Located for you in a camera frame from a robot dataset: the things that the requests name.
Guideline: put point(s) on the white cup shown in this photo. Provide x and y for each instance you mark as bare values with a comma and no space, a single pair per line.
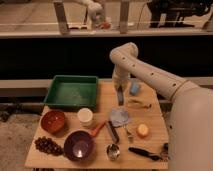
85,116

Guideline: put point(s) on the background white robot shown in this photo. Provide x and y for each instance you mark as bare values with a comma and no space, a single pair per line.
96,12

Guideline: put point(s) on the purple bowl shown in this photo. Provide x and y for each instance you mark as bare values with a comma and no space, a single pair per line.
78,146

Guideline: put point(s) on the small metal fork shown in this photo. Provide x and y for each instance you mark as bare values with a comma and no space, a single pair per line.
129,136

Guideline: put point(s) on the black handled metal scoop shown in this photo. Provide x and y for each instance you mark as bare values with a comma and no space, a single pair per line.
113,150

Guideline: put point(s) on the orange bowl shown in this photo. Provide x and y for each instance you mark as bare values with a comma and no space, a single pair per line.
53,121

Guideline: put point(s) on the yellow orange fruit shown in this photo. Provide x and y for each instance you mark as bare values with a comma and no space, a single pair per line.
142,130

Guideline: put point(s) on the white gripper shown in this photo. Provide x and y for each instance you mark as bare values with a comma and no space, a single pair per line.
120,78

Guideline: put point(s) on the crumpled grey cloth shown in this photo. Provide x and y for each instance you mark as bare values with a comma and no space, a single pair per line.
119,117

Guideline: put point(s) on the orange handled spoon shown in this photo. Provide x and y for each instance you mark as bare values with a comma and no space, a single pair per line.
94,132

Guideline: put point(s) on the light blue cup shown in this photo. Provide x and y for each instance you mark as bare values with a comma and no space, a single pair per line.
134,88

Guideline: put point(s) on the green plastic tray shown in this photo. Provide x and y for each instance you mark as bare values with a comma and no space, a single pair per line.
72,92

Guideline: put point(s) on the bunch of dark grapes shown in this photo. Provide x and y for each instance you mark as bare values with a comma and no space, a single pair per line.
48,146

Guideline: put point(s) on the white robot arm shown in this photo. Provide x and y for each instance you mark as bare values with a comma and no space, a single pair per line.
191,117

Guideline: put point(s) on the black handled tool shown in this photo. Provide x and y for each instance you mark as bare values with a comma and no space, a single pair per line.
147,154

